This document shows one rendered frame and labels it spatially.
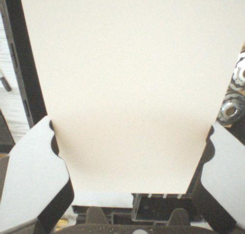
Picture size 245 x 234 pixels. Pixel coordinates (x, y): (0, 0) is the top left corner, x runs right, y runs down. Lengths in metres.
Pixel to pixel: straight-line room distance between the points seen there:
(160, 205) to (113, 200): 0.39
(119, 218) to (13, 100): 1.44
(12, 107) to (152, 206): 0.73
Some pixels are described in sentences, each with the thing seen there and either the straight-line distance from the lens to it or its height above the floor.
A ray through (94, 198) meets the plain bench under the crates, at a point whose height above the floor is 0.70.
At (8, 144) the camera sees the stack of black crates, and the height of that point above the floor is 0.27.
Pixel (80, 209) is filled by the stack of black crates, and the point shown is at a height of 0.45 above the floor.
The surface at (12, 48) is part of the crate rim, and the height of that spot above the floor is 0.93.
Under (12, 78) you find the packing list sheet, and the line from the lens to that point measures 0.67.
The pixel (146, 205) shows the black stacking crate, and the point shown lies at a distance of 0.73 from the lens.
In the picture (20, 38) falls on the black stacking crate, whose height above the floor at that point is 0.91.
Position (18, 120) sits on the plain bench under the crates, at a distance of 0.76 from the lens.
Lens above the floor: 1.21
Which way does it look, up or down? 62 degrees down
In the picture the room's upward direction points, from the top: 177 degrees counter-clockwise
